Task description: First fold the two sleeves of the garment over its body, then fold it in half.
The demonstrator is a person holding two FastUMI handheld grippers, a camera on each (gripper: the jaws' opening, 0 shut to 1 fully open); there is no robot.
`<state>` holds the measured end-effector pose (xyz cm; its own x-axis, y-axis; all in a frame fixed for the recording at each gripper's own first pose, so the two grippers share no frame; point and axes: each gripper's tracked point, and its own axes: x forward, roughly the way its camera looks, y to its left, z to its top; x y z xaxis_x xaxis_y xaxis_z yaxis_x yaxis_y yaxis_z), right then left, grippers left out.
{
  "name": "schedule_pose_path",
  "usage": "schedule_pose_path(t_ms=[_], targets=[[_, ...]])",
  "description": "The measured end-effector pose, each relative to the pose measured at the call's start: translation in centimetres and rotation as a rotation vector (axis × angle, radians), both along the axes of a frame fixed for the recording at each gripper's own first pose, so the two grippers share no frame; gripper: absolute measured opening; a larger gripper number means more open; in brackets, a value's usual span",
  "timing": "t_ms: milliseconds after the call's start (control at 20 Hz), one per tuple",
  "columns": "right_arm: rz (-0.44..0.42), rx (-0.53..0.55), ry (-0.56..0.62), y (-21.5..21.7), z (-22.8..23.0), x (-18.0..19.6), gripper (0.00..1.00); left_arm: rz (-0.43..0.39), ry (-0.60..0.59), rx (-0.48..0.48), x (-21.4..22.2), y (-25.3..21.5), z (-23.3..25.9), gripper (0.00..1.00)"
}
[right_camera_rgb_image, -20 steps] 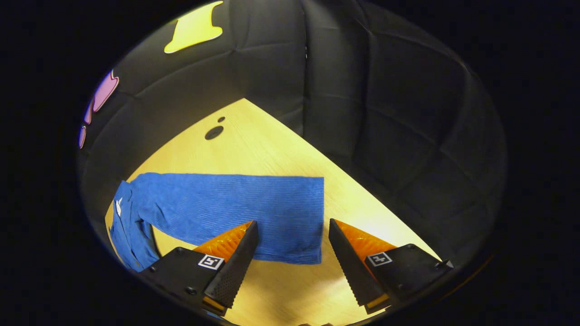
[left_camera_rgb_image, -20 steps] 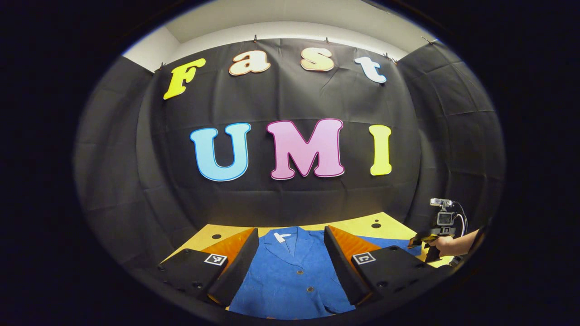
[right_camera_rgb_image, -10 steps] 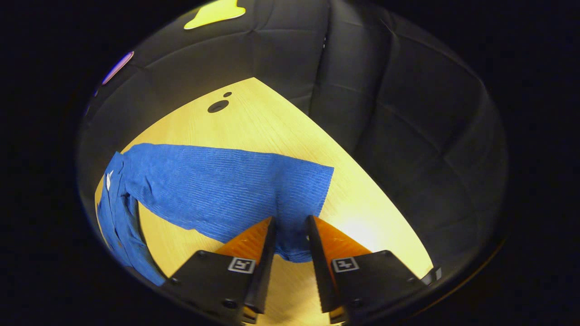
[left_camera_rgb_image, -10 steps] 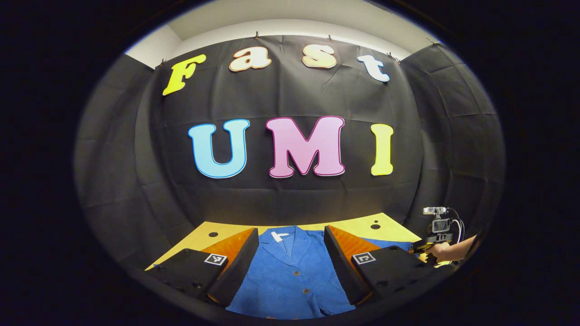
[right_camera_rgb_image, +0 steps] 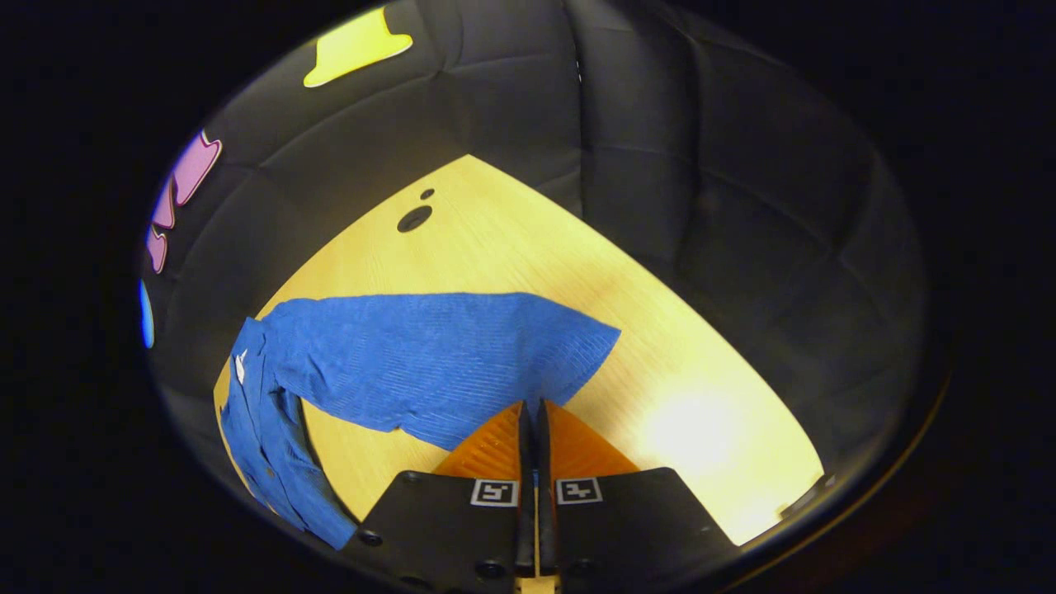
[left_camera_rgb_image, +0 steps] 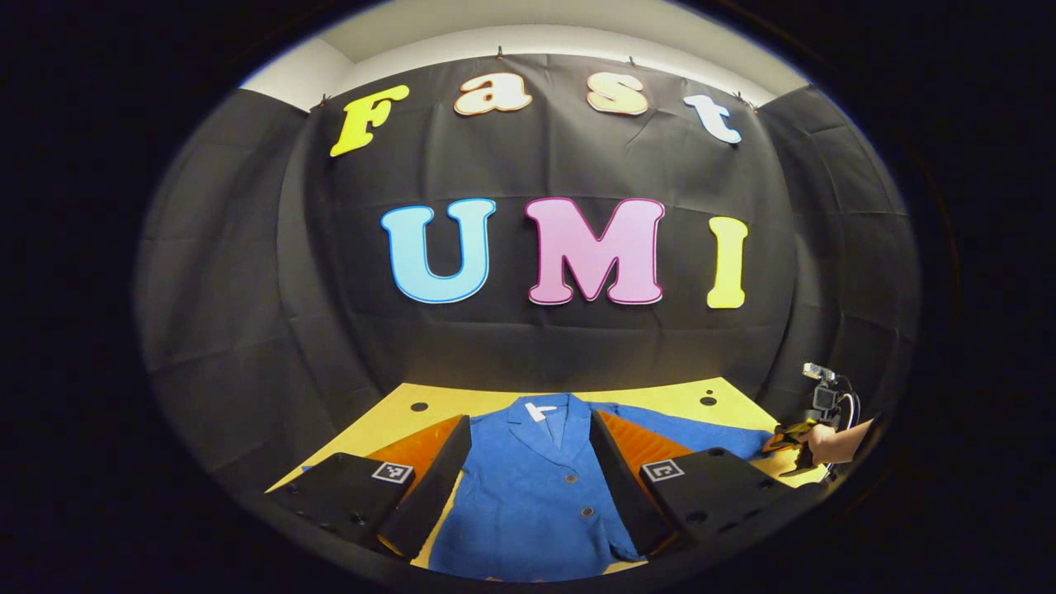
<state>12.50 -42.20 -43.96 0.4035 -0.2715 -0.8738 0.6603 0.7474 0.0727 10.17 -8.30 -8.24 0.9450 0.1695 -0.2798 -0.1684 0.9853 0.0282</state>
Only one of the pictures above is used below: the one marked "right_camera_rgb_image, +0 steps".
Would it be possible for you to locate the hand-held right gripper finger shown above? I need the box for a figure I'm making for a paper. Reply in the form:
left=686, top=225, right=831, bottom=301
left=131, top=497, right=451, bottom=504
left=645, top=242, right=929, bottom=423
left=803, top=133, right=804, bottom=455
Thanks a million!
left=536, top=400, right=735, bottom=593
left=342, top=402, right=530, bottom=594

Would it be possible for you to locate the blue button-up jacket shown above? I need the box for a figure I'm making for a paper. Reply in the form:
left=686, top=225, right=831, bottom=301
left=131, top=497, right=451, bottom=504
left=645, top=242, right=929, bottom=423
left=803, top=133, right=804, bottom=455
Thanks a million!
left=216, top=293, right=621, bottom=550

